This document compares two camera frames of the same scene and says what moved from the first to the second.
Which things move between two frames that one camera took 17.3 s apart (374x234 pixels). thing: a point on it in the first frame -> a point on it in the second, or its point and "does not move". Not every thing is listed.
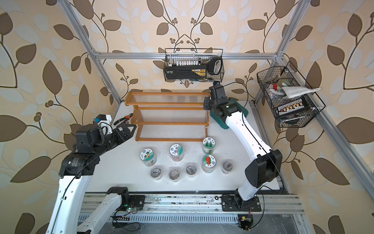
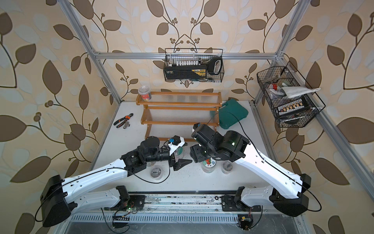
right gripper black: (208, 100) -> (195, 150)
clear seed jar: (174, 174) -> (144, 91)
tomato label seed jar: (208, 164) does not move
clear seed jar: (227, 166) does not move
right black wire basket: (293, 102) does not move
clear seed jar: (156, 173) does not move
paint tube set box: (292, 107) does not move
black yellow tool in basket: (215, 67) does not move
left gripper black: (122, 137) -> (180, 164)
